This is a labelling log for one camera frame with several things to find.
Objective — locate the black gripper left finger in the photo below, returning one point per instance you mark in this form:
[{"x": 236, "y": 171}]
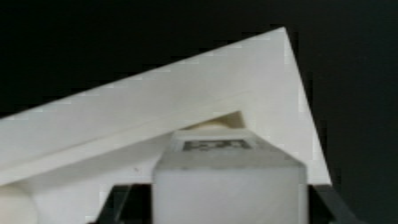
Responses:
[{"x": 126, "y": 207}]

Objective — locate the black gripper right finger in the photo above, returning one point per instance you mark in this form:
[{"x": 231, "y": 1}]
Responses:
[{"x": 329, "y": 210}]

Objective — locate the white table leg with tag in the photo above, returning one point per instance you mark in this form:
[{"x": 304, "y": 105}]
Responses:
[{"x": 227, "y": 180}]

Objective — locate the white square tabletop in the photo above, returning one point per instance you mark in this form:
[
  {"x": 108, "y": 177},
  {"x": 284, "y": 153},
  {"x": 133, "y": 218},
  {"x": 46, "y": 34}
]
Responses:
[{"x": 83, "y": 143}]

